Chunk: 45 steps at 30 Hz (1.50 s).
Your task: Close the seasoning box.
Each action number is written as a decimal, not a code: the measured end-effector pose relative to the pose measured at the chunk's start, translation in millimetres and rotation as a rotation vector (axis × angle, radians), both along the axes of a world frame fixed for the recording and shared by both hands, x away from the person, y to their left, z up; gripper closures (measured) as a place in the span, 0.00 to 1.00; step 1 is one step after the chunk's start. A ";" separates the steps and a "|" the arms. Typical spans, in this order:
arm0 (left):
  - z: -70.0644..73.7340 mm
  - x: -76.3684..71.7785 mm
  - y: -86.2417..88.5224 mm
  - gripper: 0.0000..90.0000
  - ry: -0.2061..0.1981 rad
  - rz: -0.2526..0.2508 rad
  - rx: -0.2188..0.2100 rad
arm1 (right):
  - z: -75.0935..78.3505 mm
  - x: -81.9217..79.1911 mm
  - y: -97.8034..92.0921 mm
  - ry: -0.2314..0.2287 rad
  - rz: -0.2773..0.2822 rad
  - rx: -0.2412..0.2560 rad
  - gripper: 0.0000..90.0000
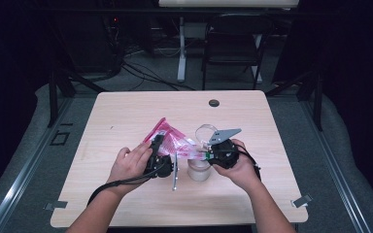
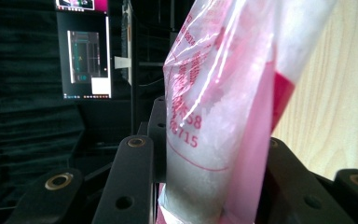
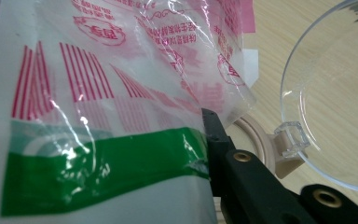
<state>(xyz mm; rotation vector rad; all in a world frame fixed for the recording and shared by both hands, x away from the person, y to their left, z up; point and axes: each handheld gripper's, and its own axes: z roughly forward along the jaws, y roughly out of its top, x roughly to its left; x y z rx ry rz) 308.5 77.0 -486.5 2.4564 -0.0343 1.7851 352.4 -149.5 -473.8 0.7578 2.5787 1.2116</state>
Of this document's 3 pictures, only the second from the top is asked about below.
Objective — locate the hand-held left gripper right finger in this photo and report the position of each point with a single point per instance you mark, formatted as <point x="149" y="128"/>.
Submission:
<point x="289" y="193"/>

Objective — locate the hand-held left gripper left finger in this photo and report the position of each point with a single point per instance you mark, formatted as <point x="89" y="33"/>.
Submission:
<point x="133" y="174"/>

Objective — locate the pink printed plastic bag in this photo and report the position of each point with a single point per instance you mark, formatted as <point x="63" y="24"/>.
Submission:
<point x="205" y="140"/>

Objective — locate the white paper label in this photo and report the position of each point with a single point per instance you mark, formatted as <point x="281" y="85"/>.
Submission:
<point x="122" y="62"/>

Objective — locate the computer monitor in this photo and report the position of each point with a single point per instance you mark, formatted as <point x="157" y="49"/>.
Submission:
<point x="80" y="4"/>
<point x="85" y="56"/>

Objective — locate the dark curtain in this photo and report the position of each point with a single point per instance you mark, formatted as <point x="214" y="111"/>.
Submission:
<point x="21" y="93"/>

